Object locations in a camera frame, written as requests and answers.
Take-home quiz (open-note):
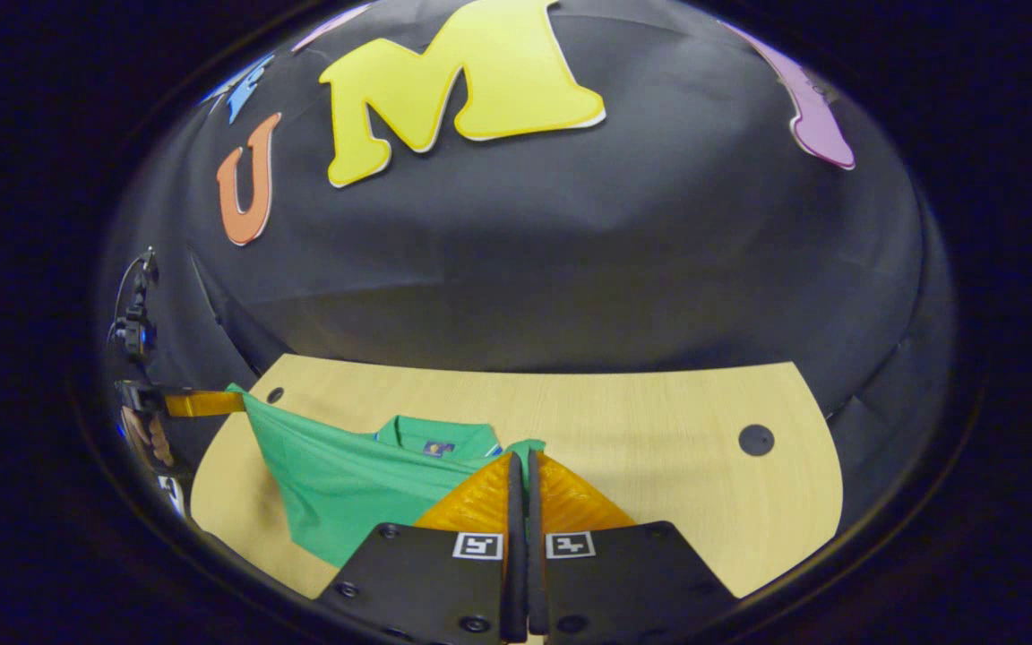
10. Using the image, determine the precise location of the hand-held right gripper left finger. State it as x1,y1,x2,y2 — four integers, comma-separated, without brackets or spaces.
314,451,519,645

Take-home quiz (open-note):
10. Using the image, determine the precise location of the black backdrop cloth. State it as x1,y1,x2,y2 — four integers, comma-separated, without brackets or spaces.
99,0,956,538

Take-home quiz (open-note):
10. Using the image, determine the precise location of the green T-shirt with striped collar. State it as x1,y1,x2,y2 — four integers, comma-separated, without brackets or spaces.
228,383,546,568

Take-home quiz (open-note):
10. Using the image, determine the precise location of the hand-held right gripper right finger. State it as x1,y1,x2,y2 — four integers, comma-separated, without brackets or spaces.
527,450,740,640

